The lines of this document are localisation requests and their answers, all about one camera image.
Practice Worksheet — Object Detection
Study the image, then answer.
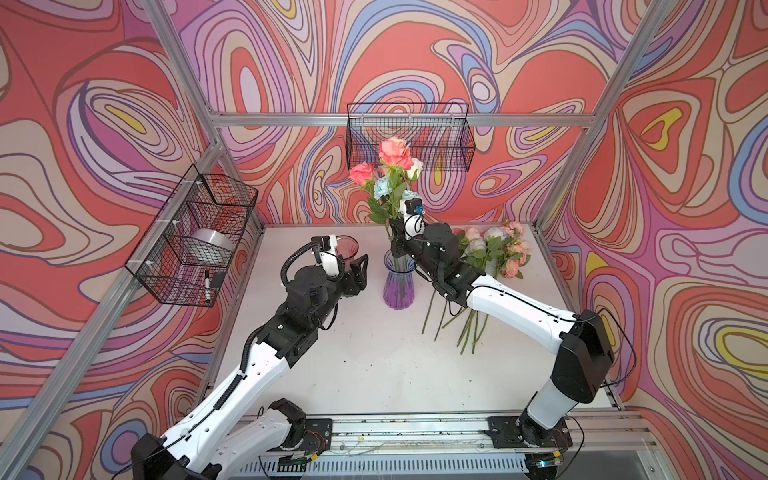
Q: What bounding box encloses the wire basket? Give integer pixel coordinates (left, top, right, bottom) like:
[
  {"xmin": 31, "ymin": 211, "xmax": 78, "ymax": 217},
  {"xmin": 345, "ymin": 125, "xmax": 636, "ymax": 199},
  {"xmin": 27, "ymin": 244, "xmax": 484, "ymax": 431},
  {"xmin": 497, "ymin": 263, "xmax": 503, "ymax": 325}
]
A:
[
  {"xmin": 345, "ymin": 100, "xmax": 476, "ymax": 172},
  {"xmin": 125, "ymin": 166, "xmax": 259, "ymax": 308}
]

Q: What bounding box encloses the blue purple glass vase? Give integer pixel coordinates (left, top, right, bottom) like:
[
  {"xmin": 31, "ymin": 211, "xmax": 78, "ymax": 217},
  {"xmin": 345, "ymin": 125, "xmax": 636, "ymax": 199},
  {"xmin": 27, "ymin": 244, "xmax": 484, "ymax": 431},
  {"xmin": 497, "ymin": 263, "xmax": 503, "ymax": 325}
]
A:
[{"xmin": 383, "ymin": 251, "xmax": 415, "ymax": 310}]

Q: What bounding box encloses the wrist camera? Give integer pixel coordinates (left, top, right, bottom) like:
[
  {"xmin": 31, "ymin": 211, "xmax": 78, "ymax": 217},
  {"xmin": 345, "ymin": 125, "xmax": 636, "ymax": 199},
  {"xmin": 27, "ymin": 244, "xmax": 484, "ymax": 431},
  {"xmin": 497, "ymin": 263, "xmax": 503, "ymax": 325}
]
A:
[
  {"xmin": 311, "ymin": 235, "xmax": 342, "ymax": 278},
  {"xmin": 400, "ymin": 198, "xmax": 425, "ymax": 240}
]

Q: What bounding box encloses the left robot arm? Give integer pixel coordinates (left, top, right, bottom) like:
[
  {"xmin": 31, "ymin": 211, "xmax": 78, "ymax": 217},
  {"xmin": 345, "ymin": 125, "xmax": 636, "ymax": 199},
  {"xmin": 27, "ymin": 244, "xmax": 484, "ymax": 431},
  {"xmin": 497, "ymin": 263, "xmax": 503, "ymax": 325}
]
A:
[{"xmin": 129, "ymin": 235, "xmax": 369, "ymax": 479}]

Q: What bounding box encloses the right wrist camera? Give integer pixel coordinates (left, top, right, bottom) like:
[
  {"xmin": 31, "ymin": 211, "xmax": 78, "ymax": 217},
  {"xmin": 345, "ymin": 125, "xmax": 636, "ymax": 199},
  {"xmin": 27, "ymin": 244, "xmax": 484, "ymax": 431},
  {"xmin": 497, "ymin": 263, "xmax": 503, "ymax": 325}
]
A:
[{"xmin": 400, "ymin": 198, "xmax": 425, "ymax": 240}]

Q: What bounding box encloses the back wire basket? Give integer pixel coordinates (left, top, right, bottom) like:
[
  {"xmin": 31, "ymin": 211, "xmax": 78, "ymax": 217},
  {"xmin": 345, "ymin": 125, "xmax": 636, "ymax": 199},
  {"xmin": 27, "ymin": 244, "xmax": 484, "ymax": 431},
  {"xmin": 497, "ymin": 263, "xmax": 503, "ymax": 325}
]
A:
[{"xmin": 345, "ymin": 100, "xmax": 476, "ymax": 172}]

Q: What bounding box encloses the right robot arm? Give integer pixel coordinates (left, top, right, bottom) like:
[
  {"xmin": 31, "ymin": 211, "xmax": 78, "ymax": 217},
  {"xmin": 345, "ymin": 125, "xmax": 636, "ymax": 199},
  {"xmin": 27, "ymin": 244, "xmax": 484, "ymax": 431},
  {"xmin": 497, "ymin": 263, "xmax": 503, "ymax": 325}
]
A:
[{"xmin": 390, "ymin": 215, "xmax": 615, "ymax": 446}]

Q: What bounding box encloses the red grey glass vase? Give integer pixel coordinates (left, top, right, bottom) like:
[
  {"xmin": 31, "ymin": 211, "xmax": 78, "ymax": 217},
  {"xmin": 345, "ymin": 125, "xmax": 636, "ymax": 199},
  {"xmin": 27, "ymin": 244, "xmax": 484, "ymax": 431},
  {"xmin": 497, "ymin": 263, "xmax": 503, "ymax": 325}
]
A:
[{"xmin": 335, "ymin": 235, "xmax": 359, "ymax": 264}]

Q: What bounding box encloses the white rose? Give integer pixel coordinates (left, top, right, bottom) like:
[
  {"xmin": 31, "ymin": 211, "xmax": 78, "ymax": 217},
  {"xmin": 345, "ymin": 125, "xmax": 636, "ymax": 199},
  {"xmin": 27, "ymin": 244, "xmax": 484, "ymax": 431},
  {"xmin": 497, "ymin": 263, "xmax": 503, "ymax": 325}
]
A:
[{"xmin": 405, "ymin": 157, "xmax": 423, "ymax": 183}]

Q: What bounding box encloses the left wire basket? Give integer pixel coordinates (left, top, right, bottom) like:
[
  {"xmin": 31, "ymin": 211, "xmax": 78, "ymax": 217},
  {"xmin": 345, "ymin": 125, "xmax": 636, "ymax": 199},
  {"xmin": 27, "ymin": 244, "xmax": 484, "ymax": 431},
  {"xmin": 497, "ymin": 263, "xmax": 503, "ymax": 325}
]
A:
[{"xmin": 125, "ymin": 166, "xmax": 259, "ymax": 308}]

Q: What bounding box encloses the bunch of artificial flowers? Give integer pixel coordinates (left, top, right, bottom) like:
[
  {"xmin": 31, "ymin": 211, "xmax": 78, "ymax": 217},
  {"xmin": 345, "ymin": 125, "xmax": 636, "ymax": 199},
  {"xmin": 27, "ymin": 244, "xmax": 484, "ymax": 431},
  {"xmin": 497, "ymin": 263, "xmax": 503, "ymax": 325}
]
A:
[{"xmin": 434, "ymin": 220, "xmax": 531, "ymax": 354}]

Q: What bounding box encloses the large salmon pink rose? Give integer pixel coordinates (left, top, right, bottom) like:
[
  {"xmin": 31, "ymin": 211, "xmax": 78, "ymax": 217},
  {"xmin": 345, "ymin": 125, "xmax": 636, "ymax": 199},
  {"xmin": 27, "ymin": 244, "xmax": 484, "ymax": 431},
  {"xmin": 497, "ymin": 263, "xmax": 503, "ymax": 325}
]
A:
[{"xmin": 379, "ymin": 137, "xmax": 413, "ymax": 220}]

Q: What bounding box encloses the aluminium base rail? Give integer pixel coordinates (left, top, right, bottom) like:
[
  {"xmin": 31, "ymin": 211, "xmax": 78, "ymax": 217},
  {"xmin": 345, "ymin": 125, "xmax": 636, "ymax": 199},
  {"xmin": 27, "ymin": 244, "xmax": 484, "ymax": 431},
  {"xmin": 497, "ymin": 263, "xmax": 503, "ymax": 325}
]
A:
[{"xmin": 234, "ymin": 410, "xmax": 674, "ymax": 479}]

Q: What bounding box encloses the silver tape roll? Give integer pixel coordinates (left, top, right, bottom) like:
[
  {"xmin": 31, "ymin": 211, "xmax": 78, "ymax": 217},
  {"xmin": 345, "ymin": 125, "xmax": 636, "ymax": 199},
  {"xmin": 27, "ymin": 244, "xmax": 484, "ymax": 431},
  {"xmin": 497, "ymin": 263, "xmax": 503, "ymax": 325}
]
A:
[{"xmin": 192, "ymin": 228, "xmax": 235, "ymax": 252}]

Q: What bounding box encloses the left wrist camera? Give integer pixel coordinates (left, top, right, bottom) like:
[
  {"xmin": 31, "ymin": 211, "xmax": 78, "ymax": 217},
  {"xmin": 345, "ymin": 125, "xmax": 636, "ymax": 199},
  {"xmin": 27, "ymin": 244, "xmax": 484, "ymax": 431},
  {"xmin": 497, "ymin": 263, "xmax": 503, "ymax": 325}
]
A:
[{"xmin": 311, "ymin": 235, "xmax": 342, "ymax": 278}]

